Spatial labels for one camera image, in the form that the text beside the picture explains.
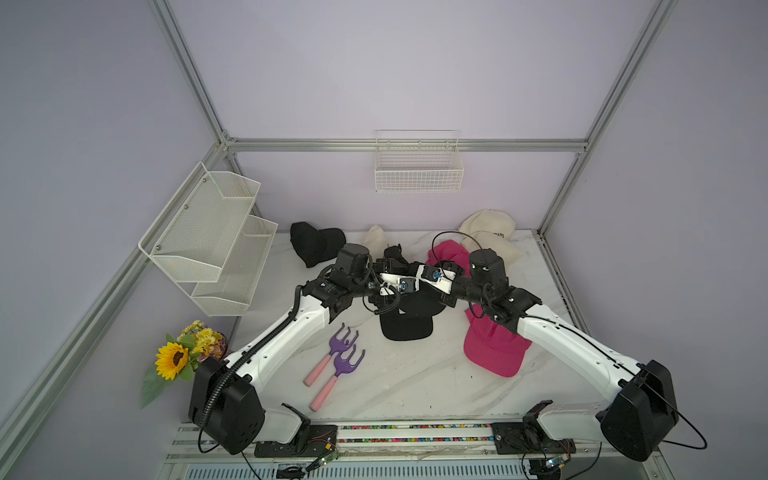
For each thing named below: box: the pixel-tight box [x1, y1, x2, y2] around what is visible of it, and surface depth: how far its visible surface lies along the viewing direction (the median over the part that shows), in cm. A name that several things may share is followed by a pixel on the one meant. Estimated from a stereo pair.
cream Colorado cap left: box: [361, 224, 388, 261], surface depth 110 cm
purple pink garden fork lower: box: [310, 345, 366, 412], surface depth 87 cm
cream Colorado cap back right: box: [458, 208, 516, 240], surface depth 117 cm
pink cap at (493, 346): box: [463, 304, 532, 378], surface depth 90 cm
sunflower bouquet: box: [141, 319, 228, 409], surface depth 64 cm
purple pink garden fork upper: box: [304, 323, 359, 387], surface depth 91 cm
